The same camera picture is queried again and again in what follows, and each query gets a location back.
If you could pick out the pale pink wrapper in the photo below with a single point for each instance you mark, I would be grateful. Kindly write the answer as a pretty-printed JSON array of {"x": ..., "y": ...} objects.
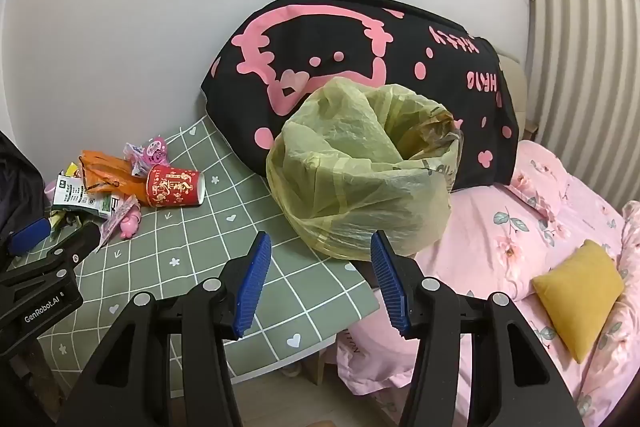
[{"x": 112, "y": 227}]

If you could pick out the pink round-print wrapper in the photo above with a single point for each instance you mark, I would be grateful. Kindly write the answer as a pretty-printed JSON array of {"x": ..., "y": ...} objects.
[{"x": 150, "y": 152}]

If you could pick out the green checked tablecloth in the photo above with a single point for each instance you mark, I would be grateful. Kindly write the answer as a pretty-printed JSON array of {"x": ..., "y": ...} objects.
[{"x": 200, "y": 267}]

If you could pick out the black pink printed pillow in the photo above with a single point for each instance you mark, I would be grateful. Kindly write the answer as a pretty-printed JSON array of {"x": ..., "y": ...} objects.
[{"x": 360, "y": 52}]

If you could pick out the yellow-green plastic bin bag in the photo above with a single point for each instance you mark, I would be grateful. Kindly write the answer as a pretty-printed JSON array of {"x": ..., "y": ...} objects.
[{"x": 350, "y": 187}]

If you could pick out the pink floral bedding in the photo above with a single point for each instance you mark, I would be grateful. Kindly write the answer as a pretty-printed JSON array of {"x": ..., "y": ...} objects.
[{"x": 500, "y": 247}]

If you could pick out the pink plastic cup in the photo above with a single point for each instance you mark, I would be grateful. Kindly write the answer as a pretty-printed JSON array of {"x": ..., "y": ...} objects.
[{"x": 50, "y": 193}]

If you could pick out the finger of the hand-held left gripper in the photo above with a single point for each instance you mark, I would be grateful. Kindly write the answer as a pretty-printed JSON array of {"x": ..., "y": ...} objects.
[
  {"x": 75, "y": 244},
  {"x": 30, "y": 234}
]

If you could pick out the orange plastic bag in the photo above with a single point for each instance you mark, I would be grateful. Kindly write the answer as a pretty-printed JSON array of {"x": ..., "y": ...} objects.
[{"x": 107, "y": 174}]

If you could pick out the wooden table leg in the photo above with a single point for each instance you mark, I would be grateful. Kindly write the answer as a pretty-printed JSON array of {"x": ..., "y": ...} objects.
[{"x": 314, "y": 366}]

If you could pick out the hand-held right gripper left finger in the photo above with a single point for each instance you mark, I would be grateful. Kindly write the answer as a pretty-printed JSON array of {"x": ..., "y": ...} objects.
[{"x": 252, "y": 287}]

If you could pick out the red paper cup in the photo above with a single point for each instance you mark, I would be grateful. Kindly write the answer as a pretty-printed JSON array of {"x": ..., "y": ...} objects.
[{"x": 172, "y": 188}]

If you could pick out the yellow cushion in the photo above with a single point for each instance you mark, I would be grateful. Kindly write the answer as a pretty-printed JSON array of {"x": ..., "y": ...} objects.
[{"x": 580, "y": 294}]

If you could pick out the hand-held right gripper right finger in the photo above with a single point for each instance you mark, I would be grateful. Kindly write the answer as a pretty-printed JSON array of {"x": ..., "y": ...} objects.
[{"x": 387, "y": 279}]

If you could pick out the green white snack packet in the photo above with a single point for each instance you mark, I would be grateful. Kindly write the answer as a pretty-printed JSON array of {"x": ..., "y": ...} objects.
[{"x": 82, "y": 197}]

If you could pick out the clear brownish plastic bag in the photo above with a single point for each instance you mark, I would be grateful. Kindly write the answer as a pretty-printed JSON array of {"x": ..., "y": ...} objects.
[{"x": 432, "y": 132}]

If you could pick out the pink caterpillar toy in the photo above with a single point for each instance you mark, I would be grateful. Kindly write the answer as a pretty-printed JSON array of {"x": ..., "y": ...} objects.
[{"x": 131, "y": 219}]

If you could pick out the striped curtain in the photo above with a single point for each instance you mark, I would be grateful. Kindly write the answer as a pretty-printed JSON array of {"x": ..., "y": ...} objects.
[{"x": 585, "y": 47}]

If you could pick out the beige headboard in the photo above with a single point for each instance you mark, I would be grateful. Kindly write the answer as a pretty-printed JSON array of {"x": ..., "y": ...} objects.
[{"x": 515, "y": 92}]

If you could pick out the dark jacket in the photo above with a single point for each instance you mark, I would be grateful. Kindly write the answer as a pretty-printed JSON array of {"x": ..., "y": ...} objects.
[{"x": 17, "y": 187}]

